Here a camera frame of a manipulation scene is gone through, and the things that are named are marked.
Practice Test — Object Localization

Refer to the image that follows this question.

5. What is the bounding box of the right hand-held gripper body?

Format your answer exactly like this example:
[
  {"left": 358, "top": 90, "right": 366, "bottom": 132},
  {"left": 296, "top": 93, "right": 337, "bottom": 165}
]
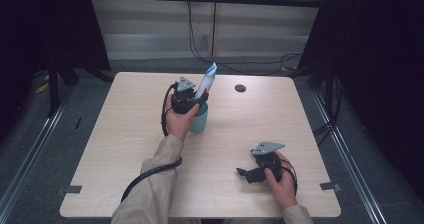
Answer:
[{"left": 249, "top": 141, "right": 287, "bottom": 182}]

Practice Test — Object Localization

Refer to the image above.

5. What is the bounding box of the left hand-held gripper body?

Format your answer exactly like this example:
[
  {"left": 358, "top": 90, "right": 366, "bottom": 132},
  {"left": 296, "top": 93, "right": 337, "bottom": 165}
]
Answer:
[{"left": 169, "top": 76, "right": 202, "bottom": 115}]

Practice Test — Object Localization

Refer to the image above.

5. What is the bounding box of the teal cup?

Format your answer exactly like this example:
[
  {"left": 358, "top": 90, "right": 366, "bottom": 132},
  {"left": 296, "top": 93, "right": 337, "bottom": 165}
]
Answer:
[{"left": 189, "top": 101, "right": 209, "bottom": 134}]

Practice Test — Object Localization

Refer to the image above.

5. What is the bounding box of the blue and white toothpaste tube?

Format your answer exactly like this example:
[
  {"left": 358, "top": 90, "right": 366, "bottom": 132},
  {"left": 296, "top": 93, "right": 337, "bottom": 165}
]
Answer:
[{"left": 193, "top": 61, "right": 218, "bottom": 100}]

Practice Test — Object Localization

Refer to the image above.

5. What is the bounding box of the person's left hand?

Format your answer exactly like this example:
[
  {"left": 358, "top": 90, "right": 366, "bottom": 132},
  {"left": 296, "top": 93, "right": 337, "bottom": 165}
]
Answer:
[{"left": 165, "top": 93, "right": 201, "bottom": 142}]

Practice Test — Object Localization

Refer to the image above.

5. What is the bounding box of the person's right hand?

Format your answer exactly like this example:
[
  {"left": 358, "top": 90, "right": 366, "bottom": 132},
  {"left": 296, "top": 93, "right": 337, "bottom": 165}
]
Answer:
[{"left": 264, "top": 150, "right": 298, "bottom": 211}]

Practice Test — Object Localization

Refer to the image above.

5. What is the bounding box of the grey tape strip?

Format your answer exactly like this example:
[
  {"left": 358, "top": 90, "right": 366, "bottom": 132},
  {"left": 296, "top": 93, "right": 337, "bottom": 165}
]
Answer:
[
  {"left": 319, "top": 181, "right": 342, "bottom": 193},
  {"left": 55, "top": 184, "right": 83, "bottom": 196}
]

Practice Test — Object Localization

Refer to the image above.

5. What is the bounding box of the black metal stand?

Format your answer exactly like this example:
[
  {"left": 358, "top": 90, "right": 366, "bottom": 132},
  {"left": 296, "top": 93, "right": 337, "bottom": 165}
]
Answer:
[{"left": 47, "top": 58, "right": 80, "bottom": 118}]

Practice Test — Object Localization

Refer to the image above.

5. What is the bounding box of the yellow floor scrap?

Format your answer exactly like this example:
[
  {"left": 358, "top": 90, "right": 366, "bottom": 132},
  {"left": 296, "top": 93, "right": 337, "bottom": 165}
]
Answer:
[{"left": 34, "top": 81, "right": 50, "bottom": 95}]

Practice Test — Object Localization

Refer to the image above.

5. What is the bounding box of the black curtain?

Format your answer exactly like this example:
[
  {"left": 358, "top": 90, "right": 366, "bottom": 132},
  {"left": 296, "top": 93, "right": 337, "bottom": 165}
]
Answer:
[
  {"left": 0, "top": 0, "right": 112, "bottom": 135},
  {"left": 294, "top": 0, "right": 424, "bottom": 193}
]

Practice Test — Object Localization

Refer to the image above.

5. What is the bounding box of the right hand-held gripper black cable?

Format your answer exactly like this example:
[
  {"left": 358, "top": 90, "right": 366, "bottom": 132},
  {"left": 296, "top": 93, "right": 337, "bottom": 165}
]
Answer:
[{"left": 279, "top": 158, "right": 299, "bottom": 196}]

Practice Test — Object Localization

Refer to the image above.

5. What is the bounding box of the hand-held gripper black cable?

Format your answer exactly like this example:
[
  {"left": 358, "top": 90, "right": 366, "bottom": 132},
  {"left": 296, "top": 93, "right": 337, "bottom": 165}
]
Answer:
[
  {"left": 120, "top": 81, "right": 184, "bottom": 204},
  {"left": 279, "top": 158, "right": 299, "bottom": 196}
]

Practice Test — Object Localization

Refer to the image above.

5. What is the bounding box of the black wall cable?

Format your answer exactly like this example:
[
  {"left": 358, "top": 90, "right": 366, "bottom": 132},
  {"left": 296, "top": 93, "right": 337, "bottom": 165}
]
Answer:
[{"left": 186, "top": 0, "right": 303, "bottom": 77}]

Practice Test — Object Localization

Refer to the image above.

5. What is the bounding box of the bundle of black floor cables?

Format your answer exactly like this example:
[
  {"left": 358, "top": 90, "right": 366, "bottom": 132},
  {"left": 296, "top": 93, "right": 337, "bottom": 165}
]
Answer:
[{"left": 312, "top": 75, "right": 345, "bottom": 147}]

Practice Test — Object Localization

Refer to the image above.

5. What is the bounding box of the left hand-held gripper black cable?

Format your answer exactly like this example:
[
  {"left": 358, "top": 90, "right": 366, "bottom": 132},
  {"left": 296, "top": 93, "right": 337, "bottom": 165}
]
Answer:
[{"left": 120, "top": 81, "right": 184, "bottom": 204}]

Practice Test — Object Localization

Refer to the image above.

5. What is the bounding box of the metal floor rail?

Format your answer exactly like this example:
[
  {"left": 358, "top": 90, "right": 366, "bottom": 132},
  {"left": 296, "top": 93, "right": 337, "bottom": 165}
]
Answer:
[
  {"left": 310, "top": 89, "right": 388, "bottom": 224},
  {"left": 0, "top": 85, "right": 75, "bottom": 216}
]

